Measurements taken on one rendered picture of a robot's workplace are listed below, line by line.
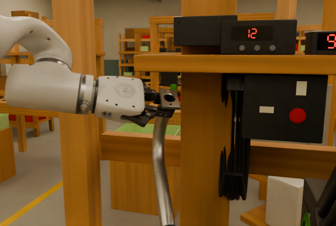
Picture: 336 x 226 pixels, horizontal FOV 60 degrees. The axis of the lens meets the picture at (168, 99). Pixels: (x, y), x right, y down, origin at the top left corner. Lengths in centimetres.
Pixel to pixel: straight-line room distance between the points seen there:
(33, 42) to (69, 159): 46
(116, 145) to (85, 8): 44
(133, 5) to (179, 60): 1074
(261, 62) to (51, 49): 44
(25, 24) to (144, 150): 56
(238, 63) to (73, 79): 34
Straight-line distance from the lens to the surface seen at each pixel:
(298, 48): 989
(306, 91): 69
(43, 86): 59
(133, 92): 62
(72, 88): 59
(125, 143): 98
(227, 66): 65
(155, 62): 68
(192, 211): 90
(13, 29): 54
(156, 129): 70
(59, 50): 65
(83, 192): 100
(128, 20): 1141
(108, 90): 61
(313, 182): 80
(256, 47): 68
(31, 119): 595
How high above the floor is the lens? 155
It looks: 9 degrees down
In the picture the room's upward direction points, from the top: straight up
